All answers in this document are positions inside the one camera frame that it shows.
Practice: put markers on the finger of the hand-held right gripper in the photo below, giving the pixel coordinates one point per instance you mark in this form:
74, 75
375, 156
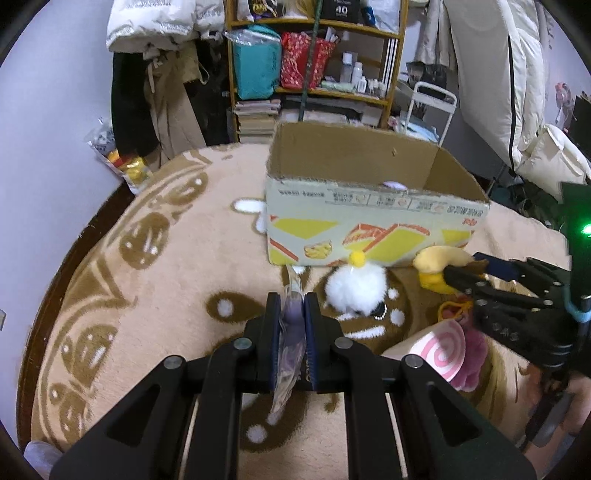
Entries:
471, 285
498, 268

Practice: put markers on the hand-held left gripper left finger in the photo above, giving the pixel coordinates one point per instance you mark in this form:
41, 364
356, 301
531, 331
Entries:
275, 337

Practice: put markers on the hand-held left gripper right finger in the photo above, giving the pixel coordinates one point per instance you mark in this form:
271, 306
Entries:
310, 337

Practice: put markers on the clear plastic packet purple toy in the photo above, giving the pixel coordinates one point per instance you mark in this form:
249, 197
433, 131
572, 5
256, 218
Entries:
292, 323

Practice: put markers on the yellow plush toy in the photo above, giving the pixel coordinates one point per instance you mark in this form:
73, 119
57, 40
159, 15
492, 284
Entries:
431, 265

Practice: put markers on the white fluffy pompom plush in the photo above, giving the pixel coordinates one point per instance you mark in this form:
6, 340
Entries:
354, 288

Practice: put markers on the pink swirl round plush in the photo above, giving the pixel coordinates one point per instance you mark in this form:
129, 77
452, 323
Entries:
434, 350

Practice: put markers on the printed cardboard box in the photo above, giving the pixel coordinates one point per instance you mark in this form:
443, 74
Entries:
351, 217

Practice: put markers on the person's right hand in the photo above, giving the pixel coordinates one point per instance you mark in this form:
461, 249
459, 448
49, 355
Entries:
581, 401

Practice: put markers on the pink fuzzy plush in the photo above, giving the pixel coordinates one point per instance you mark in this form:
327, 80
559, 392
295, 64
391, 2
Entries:
475, 355

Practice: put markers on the beige patterned rug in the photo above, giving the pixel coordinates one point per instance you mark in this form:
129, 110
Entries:
175, 286

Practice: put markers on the cream tote bag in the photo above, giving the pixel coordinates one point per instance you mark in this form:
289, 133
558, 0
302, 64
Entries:
551, 159

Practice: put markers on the purple item in box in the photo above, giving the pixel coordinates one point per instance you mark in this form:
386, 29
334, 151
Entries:
392, 184

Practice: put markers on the white metal cart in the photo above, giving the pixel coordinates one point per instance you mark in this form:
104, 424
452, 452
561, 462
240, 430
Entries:
431, 108

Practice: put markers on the white long down coat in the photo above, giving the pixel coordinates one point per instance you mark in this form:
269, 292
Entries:
494, 69

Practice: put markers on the stack of books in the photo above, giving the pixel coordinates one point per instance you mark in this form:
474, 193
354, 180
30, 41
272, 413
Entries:
256, 117

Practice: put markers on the wooden shelf unit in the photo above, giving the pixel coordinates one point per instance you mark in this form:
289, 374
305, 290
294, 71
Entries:
392, 64

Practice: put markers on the group of small white bottles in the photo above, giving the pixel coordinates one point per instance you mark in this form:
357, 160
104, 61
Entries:
362, 78

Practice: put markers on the plastic bag of snacks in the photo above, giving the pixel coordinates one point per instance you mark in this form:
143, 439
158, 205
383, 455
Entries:
115, 154

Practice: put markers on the beige coat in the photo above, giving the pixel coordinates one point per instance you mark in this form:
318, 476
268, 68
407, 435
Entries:
171, 101

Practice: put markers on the white cloth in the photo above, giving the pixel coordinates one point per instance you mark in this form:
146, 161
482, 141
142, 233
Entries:
41, 457

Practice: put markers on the black hanging garment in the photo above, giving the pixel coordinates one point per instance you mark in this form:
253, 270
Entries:
131, 106

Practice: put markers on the teal storage bag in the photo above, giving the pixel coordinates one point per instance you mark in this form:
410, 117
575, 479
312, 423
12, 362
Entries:
256, 64

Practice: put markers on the red patterned bag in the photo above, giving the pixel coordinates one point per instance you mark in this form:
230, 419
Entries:
302, 62

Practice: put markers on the green pole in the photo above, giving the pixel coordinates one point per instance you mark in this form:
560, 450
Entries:
310, 60

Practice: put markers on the white puffer jacket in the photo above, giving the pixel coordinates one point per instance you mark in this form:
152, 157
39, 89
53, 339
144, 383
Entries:
152, 23

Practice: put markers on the wall poster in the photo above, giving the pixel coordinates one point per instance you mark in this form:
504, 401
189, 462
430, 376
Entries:
567, 104

